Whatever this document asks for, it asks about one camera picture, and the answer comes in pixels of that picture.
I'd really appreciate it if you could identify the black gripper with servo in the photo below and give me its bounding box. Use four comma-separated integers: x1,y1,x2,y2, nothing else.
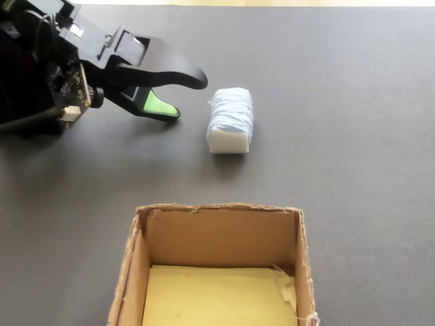
50,0,209,124

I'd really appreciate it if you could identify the white block blue yarn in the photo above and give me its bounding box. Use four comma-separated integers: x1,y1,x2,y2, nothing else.
206,87,254,156

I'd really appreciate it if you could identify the open brown cardboard box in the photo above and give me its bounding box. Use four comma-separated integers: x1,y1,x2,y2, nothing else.
107,202,320,326

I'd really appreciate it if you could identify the yellow paper sheet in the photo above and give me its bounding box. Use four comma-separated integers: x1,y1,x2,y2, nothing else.
141,264,297,326

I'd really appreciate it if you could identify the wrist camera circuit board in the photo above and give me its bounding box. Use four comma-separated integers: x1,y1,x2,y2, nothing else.
50,60,106,132

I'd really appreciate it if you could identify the grey camera cable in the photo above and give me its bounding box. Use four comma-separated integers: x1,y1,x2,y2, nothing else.
0,104,65,132

